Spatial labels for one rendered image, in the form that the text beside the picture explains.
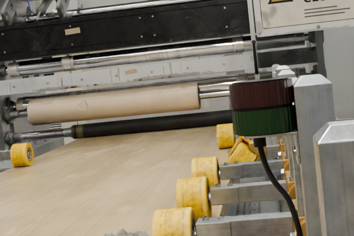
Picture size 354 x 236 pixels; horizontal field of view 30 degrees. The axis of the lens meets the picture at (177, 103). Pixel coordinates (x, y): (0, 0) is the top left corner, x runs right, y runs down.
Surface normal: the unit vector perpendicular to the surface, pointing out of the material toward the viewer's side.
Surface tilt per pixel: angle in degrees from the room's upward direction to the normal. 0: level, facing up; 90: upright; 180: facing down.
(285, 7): 90
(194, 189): 51
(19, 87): 90
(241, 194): 90
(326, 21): 90
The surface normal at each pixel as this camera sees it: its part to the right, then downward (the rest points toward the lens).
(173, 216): -0.16, -0.82
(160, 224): -0.17, -0.62
